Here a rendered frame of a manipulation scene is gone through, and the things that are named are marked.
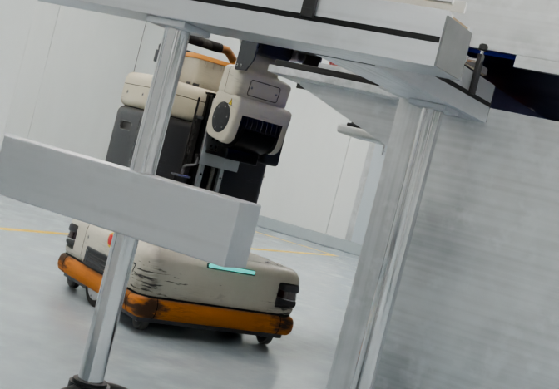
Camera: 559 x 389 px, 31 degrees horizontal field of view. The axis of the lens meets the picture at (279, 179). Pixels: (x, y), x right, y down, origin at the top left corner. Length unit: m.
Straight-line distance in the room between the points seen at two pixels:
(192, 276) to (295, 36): 1.62
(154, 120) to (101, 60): 7.74
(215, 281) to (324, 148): 5.61
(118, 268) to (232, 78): 1.50
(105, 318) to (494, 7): 1.20
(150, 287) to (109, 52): 6.66
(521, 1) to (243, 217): 1.00
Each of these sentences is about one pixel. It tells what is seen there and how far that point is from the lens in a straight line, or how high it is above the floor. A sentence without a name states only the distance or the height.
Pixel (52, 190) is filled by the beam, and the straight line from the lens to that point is 2.02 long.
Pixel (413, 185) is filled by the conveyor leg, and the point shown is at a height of 0.65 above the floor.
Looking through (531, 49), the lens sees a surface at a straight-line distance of 2.46.
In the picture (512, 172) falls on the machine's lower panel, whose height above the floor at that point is 0.74.
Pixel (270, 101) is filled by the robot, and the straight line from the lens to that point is 3.39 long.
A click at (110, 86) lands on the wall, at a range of 9.81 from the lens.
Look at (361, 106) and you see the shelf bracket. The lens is 2.68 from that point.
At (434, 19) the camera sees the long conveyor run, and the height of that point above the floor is 0.92.
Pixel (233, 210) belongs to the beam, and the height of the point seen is 0.53.
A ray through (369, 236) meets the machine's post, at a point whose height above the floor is 0.51.
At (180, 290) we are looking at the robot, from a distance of 3.24.
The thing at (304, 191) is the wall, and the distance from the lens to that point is 8.87.
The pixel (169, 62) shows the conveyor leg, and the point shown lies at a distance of 1.92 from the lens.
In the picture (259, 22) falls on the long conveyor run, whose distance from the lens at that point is 1.78.
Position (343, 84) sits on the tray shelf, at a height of 0.87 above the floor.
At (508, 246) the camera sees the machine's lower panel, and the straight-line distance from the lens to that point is 2.41.
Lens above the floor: 0.64
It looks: 1 degrees down
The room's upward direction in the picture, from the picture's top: 14 degrees clockwise
